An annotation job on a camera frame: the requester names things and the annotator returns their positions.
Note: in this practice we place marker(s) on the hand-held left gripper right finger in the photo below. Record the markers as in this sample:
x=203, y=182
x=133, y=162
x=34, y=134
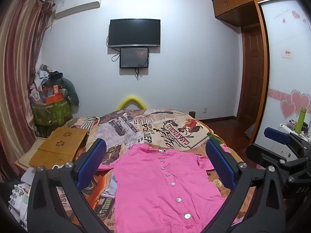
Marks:
x=220, y=166

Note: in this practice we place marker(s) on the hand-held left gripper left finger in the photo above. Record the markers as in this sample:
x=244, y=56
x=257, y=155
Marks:
x=92, y=159

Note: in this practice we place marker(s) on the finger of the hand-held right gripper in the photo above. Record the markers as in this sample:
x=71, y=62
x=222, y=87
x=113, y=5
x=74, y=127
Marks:
x=277, y=134
x=256, y=154

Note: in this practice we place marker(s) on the pink buttoned cardigan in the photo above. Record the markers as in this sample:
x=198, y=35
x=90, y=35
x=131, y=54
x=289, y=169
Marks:
x=150, y=187

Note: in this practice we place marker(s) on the pile of clothes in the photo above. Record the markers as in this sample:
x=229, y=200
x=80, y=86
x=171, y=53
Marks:
x=42, y=77

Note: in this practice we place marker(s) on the green bottle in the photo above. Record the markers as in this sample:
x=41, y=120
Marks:
x=300, y=121

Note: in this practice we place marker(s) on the wooden lap desk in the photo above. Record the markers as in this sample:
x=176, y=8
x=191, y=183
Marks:
x=58, y=145

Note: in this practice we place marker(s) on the white heart print wardrobe door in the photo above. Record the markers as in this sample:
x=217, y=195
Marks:
x=279, y=77

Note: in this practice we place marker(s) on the dark wooden bedpost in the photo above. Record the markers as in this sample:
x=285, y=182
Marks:
x=192, y=114

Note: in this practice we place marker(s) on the green patterned bag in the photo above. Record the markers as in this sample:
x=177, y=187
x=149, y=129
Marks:
x=51, y=116

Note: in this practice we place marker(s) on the brown wooden door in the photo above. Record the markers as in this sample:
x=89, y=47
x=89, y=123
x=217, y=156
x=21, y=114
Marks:
x=252, y=77

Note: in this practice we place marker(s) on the printed newspaper pattern blanket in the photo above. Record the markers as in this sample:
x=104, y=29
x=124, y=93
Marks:
x=150, y=126

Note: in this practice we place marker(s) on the light wooden board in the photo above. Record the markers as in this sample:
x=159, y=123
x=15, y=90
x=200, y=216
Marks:
x=24, y=159

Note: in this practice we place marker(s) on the yellow foam arch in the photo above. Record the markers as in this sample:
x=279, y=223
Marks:
x=131, y=100

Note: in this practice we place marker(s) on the grey jacket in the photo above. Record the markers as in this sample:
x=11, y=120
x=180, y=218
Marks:
x=70, y=91

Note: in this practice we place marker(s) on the orange box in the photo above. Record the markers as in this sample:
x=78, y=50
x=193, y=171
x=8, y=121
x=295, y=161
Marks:
x=52, y=99

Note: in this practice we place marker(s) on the small red box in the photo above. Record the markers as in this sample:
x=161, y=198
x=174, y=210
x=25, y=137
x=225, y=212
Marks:
x=56, y=90

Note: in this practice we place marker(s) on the red white sticker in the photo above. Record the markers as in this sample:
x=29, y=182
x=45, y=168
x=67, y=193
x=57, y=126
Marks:
x=288, y=53

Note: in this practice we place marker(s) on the pile of white packets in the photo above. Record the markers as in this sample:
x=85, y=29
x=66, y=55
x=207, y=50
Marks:
x=18, y=199

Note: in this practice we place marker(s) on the striped red beige curtain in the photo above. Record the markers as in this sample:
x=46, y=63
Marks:
x=17, y=65

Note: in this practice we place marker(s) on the wooden overhead cabinet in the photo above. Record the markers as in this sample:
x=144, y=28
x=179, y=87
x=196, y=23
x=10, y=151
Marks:
x=233, y=2

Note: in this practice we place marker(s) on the white air conditioner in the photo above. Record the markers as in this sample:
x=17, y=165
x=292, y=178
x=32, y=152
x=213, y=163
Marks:
x=77, y=3

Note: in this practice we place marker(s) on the white wall socket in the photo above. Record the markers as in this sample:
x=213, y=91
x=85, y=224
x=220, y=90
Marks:
x=205, y=110

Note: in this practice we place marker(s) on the small black wall monitor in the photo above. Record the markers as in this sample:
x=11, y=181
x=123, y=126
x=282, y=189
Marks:
x=134, y=57

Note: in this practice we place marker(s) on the black wall television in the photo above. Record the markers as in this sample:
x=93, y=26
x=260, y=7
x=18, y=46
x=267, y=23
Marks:
x=134, y=32

